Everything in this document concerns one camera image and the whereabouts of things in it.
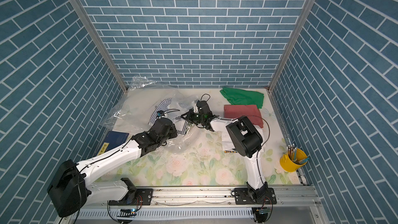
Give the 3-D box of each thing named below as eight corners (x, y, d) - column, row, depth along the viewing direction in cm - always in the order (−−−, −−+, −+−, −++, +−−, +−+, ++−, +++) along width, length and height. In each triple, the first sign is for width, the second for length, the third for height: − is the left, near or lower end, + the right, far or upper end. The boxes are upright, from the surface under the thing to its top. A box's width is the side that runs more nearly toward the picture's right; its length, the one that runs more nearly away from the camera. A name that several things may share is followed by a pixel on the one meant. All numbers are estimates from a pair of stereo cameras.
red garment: (225, 127, 101) (225, 124, 99) (223, 107, 112) (223, 104, 110) (261, 127, 102) (263, 125, 99) (256, 107, 113) (257, 104, 110)
